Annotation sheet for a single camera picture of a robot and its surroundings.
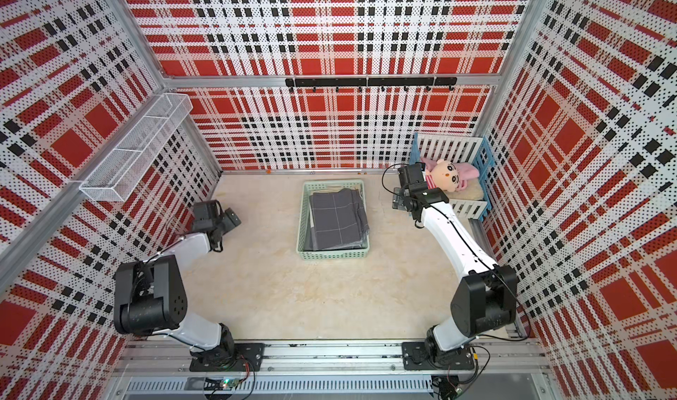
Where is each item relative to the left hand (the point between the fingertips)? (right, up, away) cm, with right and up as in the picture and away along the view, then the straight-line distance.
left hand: (229, 221), depth 95 cm
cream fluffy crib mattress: (+92, +11, +6) cm, 93 cm away
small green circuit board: (+12, -41, -26) cm, 50 cm away
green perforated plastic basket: (+35, +13, +13) cm, 40 cm away
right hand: (+67, +9, -11) cm, 69 cm away
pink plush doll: (+80, +17, +1) cm, 82 cm away
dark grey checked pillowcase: (+39, 0, +2) cm, 39 cm away
